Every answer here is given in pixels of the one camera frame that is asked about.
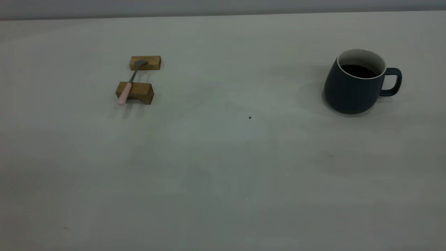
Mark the arched wooden block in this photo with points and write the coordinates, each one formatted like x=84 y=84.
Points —
x=141 y=91

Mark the dark grey ceramic mug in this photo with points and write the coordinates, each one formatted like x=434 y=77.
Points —
x=348 y=94

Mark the dark coffee liquid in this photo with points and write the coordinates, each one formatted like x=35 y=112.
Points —
x=359 y=71

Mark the flat rectangular wooden block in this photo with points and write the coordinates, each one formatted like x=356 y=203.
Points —
x=153 y=63

